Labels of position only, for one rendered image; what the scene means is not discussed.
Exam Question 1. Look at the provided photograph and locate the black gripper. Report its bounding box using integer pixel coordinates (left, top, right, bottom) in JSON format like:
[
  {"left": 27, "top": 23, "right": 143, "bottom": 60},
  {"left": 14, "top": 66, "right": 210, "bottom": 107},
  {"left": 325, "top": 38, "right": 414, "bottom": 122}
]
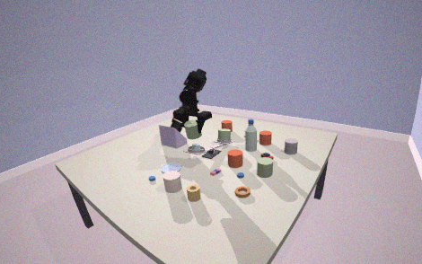
[{"left": 173, "top": 99, "right": 212, "bottom": 133}]

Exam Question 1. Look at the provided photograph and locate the orange ring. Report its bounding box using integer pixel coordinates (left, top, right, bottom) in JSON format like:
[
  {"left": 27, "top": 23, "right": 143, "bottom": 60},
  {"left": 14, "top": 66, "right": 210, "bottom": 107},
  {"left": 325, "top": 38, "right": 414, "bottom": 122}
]
[{"left": 235, "top": 187, "right": 251, "bottom": 198}]

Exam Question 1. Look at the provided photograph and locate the pale pink cylinder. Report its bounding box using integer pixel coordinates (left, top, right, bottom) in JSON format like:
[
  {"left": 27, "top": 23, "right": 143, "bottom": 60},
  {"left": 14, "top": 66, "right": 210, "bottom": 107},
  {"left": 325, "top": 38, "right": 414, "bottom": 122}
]
[{"left": 163, "top": 172, "right": 182, "bottom": 193}]

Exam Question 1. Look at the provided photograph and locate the white bottle with blue cap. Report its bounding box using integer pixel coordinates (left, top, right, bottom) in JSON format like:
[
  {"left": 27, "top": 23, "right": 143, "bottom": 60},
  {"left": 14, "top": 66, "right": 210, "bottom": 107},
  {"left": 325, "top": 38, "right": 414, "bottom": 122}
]
[{"left": 245, "top": 119, "right": 257, "bottom": 152}]

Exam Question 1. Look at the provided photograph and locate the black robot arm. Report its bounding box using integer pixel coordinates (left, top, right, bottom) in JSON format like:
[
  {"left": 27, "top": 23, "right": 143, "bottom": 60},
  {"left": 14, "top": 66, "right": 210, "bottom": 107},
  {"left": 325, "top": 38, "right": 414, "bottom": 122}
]
[{"left": 171, "top": 68, "right": 207, "bottom": 132}]

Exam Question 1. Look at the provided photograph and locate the pink eraser with blue sleeve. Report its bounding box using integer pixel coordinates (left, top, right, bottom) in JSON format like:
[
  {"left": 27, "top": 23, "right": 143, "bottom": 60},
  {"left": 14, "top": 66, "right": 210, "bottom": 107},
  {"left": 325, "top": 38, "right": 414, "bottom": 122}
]
[{"left": 210, "top": 169, "right": 222, "bottom": 176}]

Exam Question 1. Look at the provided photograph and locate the small red toy car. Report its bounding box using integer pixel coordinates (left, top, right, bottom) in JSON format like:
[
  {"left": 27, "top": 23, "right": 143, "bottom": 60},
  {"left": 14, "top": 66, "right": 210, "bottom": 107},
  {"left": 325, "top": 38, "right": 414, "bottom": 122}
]
[{"left": 261, "top": 152, "right": 273, "bottom": 160}]

